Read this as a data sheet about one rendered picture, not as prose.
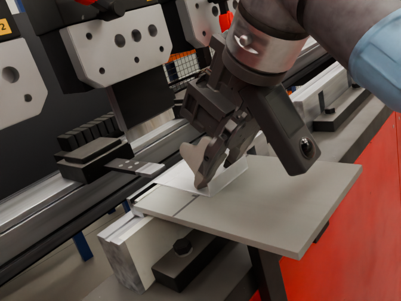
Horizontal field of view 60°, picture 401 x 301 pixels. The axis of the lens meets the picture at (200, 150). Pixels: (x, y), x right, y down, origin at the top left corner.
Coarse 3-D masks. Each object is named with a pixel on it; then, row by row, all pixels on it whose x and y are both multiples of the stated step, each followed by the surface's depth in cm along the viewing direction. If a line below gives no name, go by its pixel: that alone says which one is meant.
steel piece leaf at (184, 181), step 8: (240, 160) 50; (224, 168) 53; (232, 168) 49; (240, 168) 51; (176, 176) 56; (184, 176) 55; (192, 176) 54; (216, 176) 47; (224, 176) 48; (232, 176) 49; (168, 184) 54; (176, 184) 53; (184, 184) 52; (192, 184) 52; (208, 184) 46; (216, 184) 47; (224, 184) 48; (192, 192) 49; (200, 192) 48; (208, 192) 48; (216, 192) 47
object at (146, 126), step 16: (128, 80) 50; (144, 80) 52; (160, 80) 54; (112, 96) 49; (128, 96) 50; (144, 96) 52; (160, 96) 54; (128, 112) 50; (144, 112) 52; (160, 112) 54; (128, 128) 50; (144, 128) 54
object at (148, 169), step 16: (96, 144) 73; (112, 144) 71; (128, 144) 73; (64, 160) 73; (80, 160) 67; (96, 160) 68; (112, 160) 70; (128, 160) 68; (64, 176) 73; (80, 176) 67; (96, 176) 68; (144, 176) 60
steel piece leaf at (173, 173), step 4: (180, 164) 60; (184, 164) 59; (176, 168) 58; (180, 168) 58; (184, 168) 57; (168, 172) 58; (172, 172) 57; (176, 172) 57; (180, 172) 57; (164, 176) 57; (168, 176) 56; (172, 176) 56; (156, 180) 56; (160, 180) 56; (164, 180) 55; (168, 180) 55; (160, 184) 55; (164, 184) 54
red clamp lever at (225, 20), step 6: (210, 0) 55; (216, 0) 54; (222, 0) 54; (228, 0) 53; (222, 6) 54; (228, 6) 55; (222, 12) 55; (228, 12) 54; (222, 18) 55; (228, 18) 54; (222, 24) 55; (228, 24) 55; (222, 30) 56
